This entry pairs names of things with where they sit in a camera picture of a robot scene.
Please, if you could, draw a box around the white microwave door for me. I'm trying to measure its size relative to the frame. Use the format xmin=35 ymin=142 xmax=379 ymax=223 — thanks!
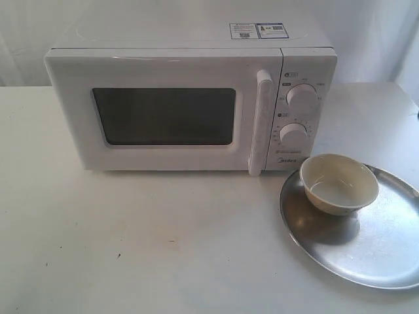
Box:
xmin=45 ymin=48 xmax=283 ymax=176

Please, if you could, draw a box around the cream ceramic bowl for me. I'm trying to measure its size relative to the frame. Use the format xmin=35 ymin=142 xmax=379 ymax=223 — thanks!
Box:
xmin=299 ymin=154 xmax=380 ymax=216

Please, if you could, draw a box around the upper white power knob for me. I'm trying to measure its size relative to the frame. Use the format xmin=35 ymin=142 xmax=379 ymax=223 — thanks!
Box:
xmin=286 ymin=84 xmax=319 ymax=113

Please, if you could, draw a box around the white warning label sticker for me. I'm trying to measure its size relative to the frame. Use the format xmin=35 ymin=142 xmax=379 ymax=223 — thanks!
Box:
xmin=229 ymin=22 xmax=289 ymax=39

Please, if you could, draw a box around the round steel tray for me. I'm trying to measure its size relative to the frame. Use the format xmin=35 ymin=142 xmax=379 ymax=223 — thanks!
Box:
xmin=279 ymin=166 xmax=418 ymax=290

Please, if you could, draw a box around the lower white timer knob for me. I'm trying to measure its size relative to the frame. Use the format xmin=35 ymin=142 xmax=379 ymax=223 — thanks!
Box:
xmin=280 ymin=123 xmax=308 ymax=148

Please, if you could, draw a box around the white microwave oven body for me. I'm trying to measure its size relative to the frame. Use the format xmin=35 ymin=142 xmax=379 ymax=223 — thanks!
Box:
xmin=51 ymin=30 xmax=337 ymax=173

